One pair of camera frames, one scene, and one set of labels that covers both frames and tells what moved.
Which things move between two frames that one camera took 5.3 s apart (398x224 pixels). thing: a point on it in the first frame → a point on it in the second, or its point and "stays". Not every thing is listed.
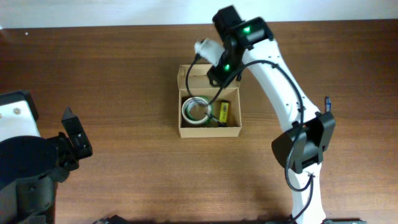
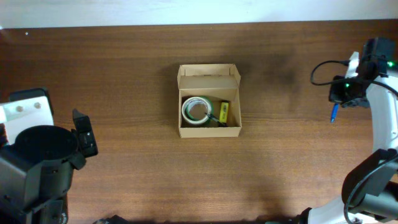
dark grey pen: (215, 119) stays
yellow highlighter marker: (224, 112) stays
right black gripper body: (218, 78) → (347, 93)
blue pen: (328, 104) → (334, 112)
